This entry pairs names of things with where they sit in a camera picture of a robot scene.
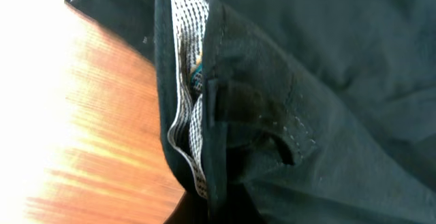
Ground black pants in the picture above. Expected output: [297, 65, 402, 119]
[66, 0, 435, 224]

